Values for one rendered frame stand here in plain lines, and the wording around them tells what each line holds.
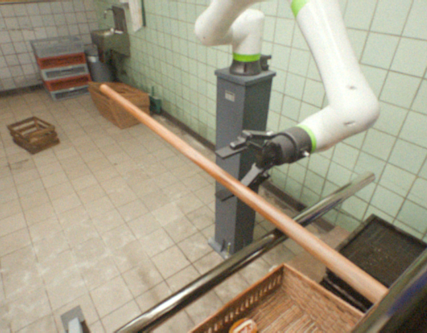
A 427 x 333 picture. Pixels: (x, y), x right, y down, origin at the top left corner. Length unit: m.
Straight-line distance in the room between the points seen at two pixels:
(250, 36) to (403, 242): 0.96
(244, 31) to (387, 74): 0.79
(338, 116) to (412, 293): 0.59
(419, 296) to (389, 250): 0.96
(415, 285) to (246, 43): 1.17
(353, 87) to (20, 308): 1.97
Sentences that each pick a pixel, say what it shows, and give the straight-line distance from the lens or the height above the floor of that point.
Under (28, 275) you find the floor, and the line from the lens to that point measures 2.25.
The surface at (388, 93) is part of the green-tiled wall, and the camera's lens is 1.75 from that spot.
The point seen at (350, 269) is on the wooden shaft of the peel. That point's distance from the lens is 0.53.
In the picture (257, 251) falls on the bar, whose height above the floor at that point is 1.17.
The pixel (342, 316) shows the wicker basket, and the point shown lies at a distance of 1.06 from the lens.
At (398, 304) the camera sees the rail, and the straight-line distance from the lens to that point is 0.23.
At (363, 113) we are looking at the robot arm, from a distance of 0.77.
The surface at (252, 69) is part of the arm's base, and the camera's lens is 1.34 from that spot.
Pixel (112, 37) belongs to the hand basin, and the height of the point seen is 0.84.
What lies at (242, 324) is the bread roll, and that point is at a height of 0.65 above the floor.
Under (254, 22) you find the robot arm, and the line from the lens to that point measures 1.30.
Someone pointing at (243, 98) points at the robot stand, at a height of 1.12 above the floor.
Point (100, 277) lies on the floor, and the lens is 2.05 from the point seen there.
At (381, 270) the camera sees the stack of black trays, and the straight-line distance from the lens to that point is 1.12.
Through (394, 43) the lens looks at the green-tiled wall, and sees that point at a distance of 1.71.
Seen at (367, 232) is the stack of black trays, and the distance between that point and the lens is 1.22.
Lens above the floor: 1.60
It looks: 35 degrees down
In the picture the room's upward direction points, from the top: straight up
